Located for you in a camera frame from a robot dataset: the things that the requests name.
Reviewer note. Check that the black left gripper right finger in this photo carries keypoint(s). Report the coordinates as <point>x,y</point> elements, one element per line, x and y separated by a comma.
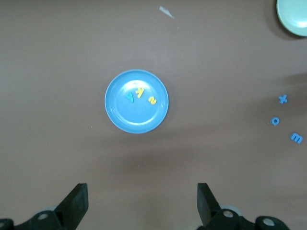
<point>211,213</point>

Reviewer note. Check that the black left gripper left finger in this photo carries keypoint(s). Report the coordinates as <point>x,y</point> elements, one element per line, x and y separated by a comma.
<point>69,210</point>

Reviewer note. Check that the yellow letter s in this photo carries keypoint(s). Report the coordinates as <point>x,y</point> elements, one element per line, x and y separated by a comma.
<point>152,100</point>

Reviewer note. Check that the teal letter y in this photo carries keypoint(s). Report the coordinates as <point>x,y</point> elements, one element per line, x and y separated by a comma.
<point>130,98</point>

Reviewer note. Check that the yellow letter k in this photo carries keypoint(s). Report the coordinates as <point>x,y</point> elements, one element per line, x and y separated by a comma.
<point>139,93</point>

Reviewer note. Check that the blue letter o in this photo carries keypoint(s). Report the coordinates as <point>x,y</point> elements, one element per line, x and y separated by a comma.
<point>272,120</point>

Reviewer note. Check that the blue letter m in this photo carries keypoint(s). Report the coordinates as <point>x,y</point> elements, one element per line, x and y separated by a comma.
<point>297,138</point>

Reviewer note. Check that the blue plate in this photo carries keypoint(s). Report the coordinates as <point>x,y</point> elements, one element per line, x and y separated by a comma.
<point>136,117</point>

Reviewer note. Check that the blue letter x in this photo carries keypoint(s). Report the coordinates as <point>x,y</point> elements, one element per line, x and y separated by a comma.
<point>282,99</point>

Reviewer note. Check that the grey tape scrap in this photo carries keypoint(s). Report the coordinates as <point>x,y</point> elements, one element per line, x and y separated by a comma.
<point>166,11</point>

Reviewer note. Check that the pale green plate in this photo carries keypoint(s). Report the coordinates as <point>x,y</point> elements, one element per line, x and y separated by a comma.
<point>295,16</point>

